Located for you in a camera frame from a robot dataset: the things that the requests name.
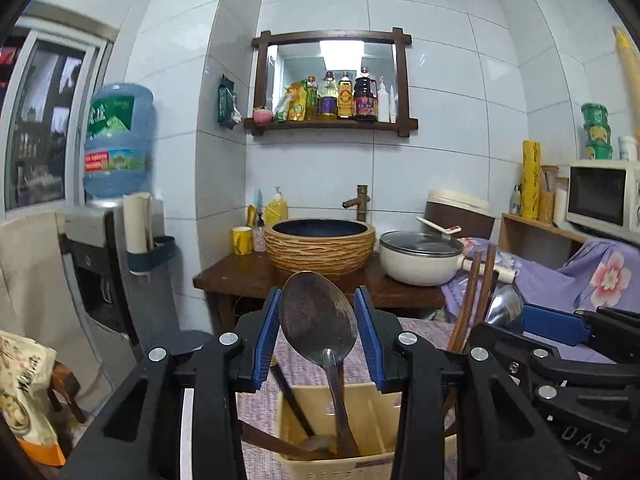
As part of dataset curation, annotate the yellow plastic roll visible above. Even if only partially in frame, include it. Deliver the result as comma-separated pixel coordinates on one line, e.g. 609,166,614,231
521,140,542,220

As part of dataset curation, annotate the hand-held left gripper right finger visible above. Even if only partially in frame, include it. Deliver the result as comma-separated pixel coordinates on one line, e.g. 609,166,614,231
353,285,581,480

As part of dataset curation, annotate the white rice paddle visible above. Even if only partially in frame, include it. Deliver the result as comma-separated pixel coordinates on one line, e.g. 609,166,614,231
416,216,462,236

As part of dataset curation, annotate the woven wash basin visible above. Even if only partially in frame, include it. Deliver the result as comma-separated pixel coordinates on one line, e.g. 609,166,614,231
263,218,376,282

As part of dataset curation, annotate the dark soy sauce bottle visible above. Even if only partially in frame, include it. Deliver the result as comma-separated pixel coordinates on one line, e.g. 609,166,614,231
353,66,378,122

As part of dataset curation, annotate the white pot with glass lid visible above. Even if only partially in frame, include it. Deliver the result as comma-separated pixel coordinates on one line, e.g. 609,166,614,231
379,230,518,287

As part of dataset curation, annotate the white container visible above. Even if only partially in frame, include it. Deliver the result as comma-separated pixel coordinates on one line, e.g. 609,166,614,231
554,177,571,223

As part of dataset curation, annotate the dark wooden washstand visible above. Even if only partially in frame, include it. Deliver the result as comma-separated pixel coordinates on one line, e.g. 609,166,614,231
192,251,446,333

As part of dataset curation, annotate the printed snack bag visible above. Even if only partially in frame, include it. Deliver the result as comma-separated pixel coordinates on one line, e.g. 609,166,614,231
0,330,66,466

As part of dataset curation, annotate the beige plastic utensil holder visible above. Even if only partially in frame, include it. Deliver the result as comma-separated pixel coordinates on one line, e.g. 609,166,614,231
274,382,458,480

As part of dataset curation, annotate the purple floral cloth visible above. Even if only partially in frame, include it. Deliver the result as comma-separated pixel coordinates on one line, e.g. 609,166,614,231
440,237,640,366

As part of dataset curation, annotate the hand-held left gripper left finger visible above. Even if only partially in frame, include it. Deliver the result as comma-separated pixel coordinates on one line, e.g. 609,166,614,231
59,286,283,480

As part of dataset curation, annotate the purple label bottle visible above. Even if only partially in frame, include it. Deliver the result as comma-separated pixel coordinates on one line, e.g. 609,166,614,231
318,71,339,121

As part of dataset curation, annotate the yellow packet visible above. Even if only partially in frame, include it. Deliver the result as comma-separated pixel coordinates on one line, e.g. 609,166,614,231
272,81,307,122

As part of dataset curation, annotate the wooden stool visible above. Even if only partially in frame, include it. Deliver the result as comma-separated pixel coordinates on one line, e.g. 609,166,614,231
47,360,86,423

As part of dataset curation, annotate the pale yellow rolled mat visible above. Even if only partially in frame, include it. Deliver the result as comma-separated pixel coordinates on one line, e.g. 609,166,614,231
612,25,640,111

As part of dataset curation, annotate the blue water jug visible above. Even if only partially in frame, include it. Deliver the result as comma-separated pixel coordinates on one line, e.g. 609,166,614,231
82,82,157,200

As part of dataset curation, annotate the green packet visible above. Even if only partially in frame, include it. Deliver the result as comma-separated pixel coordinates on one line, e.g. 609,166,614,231
217,74,242,131

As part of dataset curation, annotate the glass jar with wooden lid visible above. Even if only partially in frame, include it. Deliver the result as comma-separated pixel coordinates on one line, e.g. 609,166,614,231
540,165,558,223

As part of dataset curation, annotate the black chopstick with gold tip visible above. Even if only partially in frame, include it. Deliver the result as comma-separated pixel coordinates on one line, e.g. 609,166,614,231
270,362,316,436

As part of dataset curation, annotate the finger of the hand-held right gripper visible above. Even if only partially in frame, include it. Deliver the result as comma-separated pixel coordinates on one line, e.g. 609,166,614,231
469,322,632,388
522,304,640,365

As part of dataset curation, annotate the white bottle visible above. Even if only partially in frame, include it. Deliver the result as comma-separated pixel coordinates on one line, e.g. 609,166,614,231
377,76,391,123

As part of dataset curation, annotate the wooden side shelf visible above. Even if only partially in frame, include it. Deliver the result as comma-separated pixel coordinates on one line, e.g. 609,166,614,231
497,212,588,261

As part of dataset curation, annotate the blue wall holder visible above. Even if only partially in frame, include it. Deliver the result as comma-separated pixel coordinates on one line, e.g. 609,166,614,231
126,235,177,275

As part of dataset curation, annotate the blue toothbrush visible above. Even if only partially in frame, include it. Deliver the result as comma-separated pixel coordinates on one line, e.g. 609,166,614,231
247,188,263,228

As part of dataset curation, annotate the wooden framed mirror shelf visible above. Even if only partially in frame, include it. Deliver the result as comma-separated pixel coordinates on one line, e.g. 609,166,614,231
244,26,419,139

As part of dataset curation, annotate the brass faucet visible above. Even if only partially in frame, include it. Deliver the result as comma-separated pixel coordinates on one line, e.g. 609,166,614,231
342,184,372,223

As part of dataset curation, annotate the window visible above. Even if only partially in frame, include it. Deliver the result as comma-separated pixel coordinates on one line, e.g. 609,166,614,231
0,15,108,211

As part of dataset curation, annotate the yellow soap pump bottle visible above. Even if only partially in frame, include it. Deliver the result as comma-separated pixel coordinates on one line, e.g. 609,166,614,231
265,186,289,226

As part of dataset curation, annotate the yellow label bottle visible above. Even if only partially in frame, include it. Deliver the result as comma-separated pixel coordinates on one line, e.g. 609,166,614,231
338,71,355,120

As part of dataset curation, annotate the brown and white rice cooker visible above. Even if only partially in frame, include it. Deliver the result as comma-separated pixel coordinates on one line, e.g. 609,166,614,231
424,189,496,241

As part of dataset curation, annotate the yellow cup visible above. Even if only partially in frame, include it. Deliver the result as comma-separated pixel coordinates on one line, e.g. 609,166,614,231
231,226,254,257

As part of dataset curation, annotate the grey water dispenser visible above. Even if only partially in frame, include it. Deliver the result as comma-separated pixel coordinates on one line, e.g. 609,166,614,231
57,200,173,361

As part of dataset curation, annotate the white microwave oven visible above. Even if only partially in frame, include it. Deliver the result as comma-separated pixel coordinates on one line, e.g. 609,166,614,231
566,160,640,233

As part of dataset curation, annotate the metal spoon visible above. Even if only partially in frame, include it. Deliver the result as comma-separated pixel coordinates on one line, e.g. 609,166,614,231
485,284,524,328
297,434,337,458
278,270,361,458

